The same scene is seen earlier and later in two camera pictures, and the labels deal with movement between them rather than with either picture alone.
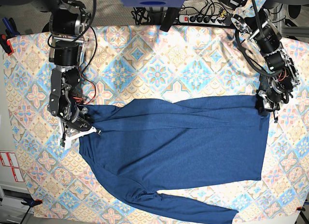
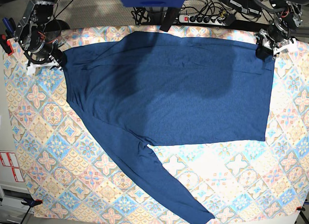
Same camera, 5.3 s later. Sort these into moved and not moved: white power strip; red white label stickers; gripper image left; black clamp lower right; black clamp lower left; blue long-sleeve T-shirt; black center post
Moved: blue long-sleeve T-shirt; gripper image left
Not moved: black clamp lower left; white power strip; black center post; red white label stickers; black clamp lower right
